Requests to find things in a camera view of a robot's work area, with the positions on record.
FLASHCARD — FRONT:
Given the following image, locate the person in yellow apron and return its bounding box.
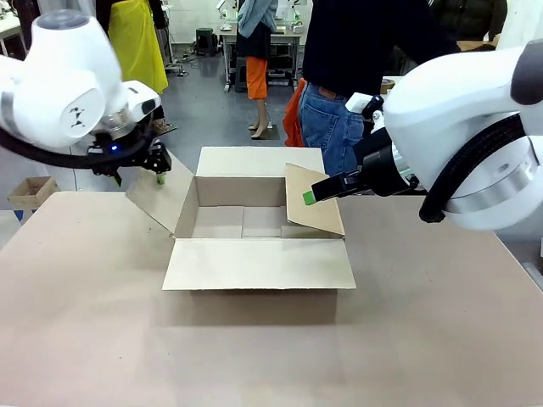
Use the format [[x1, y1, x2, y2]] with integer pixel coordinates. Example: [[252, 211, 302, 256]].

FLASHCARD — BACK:
[[95, 0, 170, 96]]

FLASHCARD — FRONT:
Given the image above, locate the person in dark sweater jeans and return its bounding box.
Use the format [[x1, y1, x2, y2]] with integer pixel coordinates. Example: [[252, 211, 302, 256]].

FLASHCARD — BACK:
[[298, 0, 463, 176]]

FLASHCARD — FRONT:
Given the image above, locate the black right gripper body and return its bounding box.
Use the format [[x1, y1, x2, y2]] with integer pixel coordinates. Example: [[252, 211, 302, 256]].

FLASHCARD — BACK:
[[353, 125, 421, 198]]

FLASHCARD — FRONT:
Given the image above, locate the grey metal work table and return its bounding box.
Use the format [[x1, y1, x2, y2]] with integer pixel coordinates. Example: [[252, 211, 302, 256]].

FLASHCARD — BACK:
[[218, 23, 303, 93]]

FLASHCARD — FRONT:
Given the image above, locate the large cardboard box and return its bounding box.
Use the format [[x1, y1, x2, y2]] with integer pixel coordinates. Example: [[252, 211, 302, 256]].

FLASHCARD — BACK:
[[125, 146, 357, 327]]

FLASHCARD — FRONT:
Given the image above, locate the small open cardboard box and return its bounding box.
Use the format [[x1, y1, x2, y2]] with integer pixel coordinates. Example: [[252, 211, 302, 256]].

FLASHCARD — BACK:
[[7, 176, 60, 209]]

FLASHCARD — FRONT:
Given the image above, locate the dark plastic stool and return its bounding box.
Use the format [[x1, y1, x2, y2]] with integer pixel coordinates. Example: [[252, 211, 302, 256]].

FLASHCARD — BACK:
[[194, 26, 219, 58]]

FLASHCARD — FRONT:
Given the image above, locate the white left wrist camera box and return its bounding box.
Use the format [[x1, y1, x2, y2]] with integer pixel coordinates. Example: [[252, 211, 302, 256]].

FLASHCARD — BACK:
[[124, 80, 163, 125]]

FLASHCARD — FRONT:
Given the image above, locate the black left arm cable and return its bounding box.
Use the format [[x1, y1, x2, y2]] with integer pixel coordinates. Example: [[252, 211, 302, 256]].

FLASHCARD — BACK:
[[0, 126, 156, 169]]

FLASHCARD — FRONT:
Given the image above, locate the orange cloth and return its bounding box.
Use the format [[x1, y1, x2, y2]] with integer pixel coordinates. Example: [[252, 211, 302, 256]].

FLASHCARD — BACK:
[[283, 77, 307, 148]]

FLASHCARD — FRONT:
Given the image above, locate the mannequin with orange skirt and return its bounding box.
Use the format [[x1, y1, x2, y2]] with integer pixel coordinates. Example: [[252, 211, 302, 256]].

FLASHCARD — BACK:
[[235, 0, 277, 141]]

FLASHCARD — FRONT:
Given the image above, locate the person in dark jacket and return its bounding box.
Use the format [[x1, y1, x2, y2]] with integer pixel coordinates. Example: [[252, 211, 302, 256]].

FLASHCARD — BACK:
[[430, 0, 509, 42]]

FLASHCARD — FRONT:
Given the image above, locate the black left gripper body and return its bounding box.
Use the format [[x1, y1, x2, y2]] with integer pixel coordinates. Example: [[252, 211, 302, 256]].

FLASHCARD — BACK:
[[87, 125, 167, 177]]

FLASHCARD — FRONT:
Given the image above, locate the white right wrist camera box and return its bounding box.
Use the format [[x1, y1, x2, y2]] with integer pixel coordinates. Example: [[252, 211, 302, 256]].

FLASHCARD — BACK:
[[344, 92, 385, 116]]

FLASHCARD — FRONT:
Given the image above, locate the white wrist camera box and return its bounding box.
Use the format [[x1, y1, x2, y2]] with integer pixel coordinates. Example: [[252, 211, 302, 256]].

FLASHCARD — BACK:
[[124, 80, 163, 125], [344, 92, 385, 116]]

